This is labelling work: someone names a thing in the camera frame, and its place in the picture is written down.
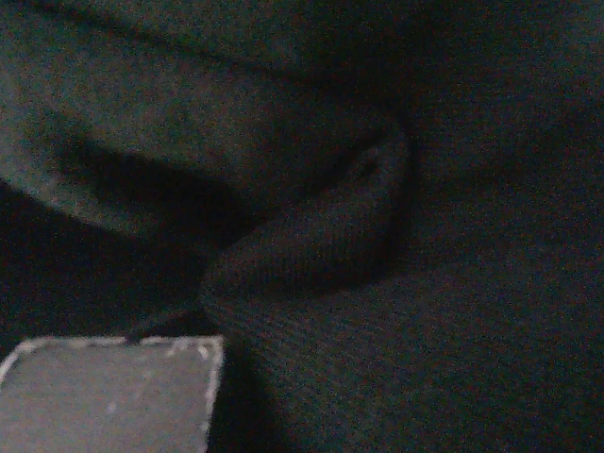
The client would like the black cloth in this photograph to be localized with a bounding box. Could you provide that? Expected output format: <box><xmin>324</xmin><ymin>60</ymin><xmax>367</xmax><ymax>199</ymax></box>
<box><xmin>1</xmin><ymin>1</ymin><xmax>603</xmax><ymax>452</ymax></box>

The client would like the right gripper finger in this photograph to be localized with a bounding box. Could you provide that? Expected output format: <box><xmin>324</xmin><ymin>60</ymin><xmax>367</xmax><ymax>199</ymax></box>
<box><xmin>1</xmin><ymin>337</ymin><xmax>224</xmax><ymax>452</ymax></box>

